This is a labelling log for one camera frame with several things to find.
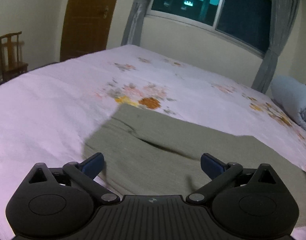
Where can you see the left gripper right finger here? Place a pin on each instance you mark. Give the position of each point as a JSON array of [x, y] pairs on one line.
[[222, 176]]

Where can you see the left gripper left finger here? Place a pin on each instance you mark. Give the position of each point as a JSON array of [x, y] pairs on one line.
[[83, 174]]

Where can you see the olive green pants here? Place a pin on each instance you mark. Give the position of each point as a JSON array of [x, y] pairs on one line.
[[149, 153]]

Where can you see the pink floral bed sheet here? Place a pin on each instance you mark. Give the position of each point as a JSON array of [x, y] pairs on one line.
[[47, 114]]

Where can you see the rolled light blue blanket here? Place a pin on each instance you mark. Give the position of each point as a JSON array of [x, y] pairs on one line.
[[291, 96]]

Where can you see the wooden chair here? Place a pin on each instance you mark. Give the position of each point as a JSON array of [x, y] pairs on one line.
[[10, 62]]

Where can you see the brown wooden door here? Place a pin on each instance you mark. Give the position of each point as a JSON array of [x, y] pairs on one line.
[[86, 27]]

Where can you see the sliding glass window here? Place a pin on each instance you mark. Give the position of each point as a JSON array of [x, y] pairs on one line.
[[245, 22]]

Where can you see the right grey curtain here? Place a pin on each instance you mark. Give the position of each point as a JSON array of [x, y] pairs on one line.
[[282, 19]]

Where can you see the grey curtain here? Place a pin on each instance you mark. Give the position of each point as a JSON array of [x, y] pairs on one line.
[[133, 29], [282, 19]]

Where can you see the left grey curtain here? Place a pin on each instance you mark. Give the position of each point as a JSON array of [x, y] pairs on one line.
[[133, 29]]

